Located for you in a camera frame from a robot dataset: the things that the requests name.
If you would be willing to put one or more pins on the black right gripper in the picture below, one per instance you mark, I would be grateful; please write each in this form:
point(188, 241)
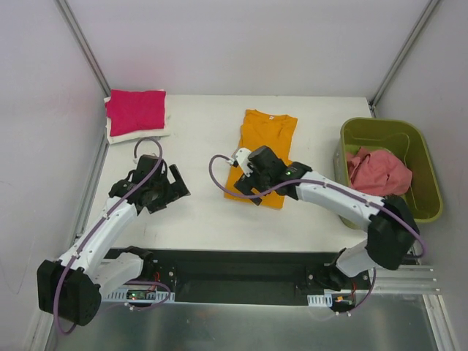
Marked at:
point(248, 185)

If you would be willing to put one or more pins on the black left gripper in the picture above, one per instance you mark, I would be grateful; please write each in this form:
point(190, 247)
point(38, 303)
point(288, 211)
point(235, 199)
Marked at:
point(170, 188)

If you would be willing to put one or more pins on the orange t shirt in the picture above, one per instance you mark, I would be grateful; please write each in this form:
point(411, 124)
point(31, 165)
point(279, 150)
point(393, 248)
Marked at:
point(262, 129)

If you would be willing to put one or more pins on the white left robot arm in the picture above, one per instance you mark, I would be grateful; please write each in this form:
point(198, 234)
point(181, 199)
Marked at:
point(73, 286)

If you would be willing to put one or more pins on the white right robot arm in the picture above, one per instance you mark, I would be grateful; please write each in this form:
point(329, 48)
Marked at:
point(388, 222)

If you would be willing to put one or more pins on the folded white t shirt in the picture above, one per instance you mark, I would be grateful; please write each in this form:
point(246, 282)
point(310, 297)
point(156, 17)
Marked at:
point(136, 135)

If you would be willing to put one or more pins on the folded magenta t shirt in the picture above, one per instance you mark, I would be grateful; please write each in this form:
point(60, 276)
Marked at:
point(135, 111)

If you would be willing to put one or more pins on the salmon pink t shirt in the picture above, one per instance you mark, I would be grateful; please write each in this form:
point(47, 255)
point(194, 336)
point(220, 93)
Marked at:
point(378, 173)

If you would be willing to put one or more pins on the olive green plastic basket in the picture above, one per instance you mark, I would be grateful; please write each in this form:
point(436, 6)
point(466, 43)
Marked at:
point(404, 141)

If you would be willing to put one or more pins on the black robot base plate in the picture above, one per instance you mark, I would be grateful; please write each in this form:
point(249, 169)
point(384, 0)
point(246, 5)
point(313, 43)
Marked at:
point(228, 277)

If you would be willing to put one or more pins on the left white cable duct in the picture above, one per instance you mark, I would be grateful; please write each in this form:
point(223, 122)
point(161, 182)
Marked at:
point(123, 295)

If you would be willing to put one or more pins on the white cable duct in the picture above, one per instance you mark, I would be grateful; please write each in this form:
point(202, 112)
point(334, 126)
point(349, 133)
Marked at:
point(123, 295)
point(325, 300)

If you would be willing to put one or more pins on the right white cable duct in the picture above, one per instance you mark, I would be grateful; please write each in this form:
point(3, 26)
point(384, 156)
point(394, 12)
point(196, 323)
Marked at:
point(325, 300)

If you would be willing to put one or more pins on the right aluminium frame post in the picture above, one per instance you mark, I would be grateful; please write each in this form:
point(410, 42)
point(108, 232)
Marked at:
point(403, 53)

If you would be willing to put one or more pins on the aluminium frame post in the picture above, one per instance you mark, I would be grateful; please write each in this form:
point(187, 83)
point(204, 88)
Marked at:
point(403, 53)
point(77, 32)

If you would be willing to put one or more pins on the left aluminium frame post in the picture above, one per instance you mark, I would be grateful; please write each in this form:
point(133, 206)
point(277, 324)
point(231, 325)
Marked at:
point(77, 32)

